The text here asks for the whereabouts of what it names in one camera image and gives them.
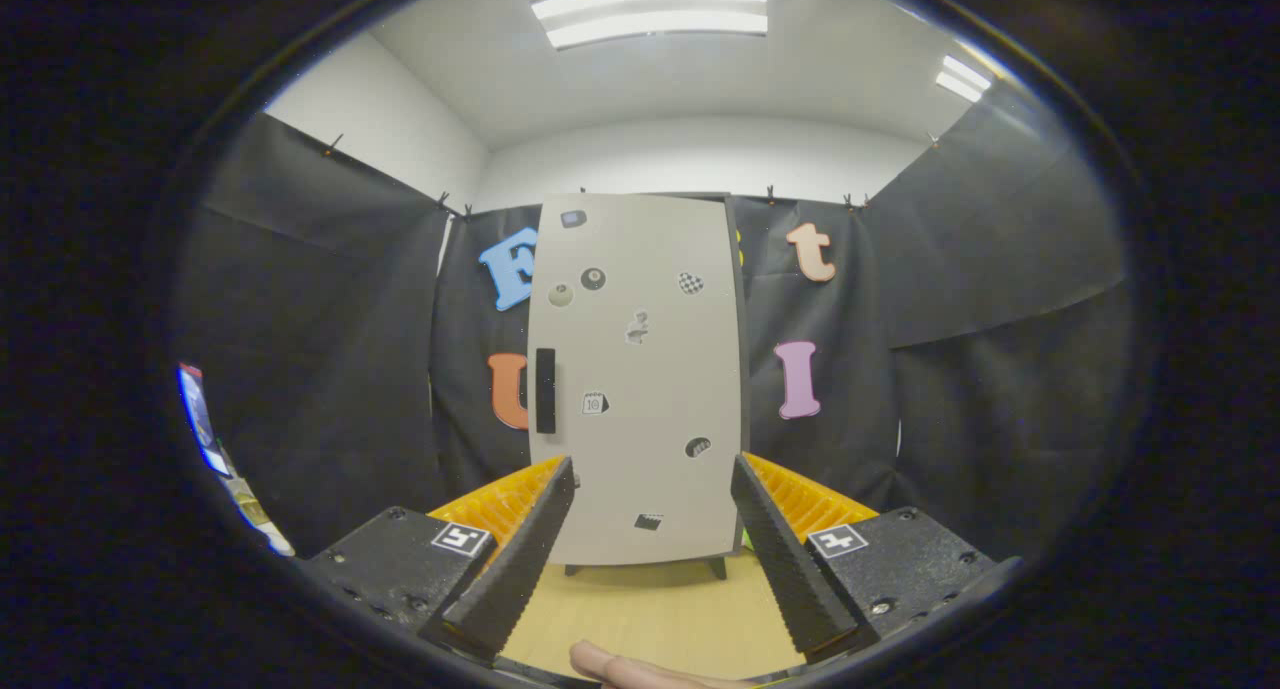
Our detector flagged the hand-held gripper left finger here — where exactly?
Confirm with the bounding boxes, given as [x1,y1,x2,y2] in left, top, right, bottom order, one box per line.
[300,454,579,665]

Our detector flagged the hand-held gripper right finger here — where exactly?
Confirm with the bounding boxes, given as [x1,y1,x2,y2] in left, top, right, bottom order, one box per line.
[730,452,1023,663]

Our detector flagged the grey shoe cabinet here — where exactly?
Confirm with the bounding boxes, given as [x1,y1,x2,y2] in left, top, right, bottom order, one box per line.
[527,191,753,582]

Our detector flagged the grey shoe cabinet door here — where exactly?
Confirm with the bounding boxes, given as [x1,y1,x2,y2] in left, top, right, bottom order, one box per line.
[527,194,746,568]

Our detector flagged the pale cluttered items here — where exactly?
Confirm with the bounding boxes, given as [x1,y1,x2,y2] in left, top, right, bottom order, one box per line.
[222,469,298,558]

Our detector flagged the black backdrop cloth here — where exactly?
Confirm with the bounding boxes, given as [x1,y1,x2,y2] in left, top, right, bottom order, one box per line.
[172,79,1136,560]

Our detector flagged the blue white panel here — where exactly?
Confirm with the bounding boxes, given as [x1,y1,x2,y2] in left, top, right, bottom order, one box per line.
[177,362,233,477]

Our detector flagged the small ceiling light panel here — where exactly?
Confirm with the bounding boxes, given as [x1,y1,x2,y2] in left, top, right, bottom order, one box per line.
[935,54,993,103]

